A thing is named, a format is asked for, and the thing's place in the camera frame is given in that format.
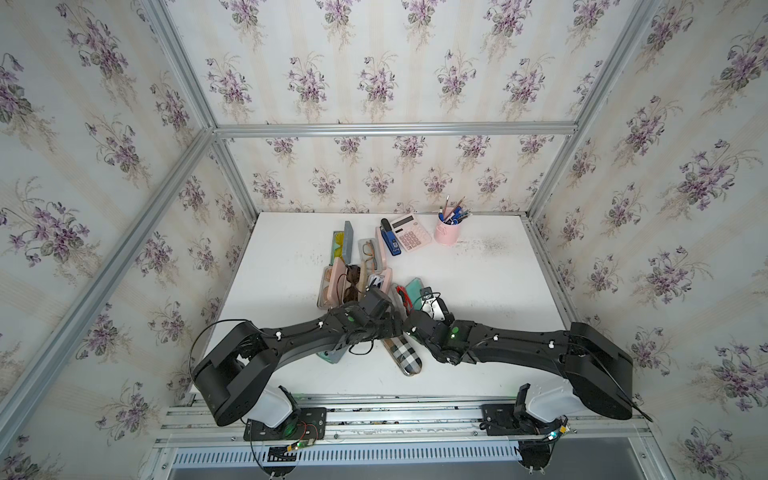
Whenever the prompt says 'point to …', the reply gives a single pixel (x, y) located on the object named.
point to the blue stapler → (389, 237)
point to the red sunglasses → (405, 298)
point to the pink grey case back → (379, 250)
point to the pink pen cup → (446, 234)
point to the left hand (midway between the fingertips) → (396, 329)
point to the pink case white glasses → (383, 280)
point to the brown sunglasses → (353, 276)
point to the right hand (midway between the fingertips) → (435, 318)
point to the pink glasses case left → (332, 286)
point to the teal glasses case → (332, 357)
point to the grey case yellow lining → (342, 242)
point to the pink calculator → (411, 234)
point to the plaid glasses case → (400, 349)
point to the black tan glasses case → (435, 308)
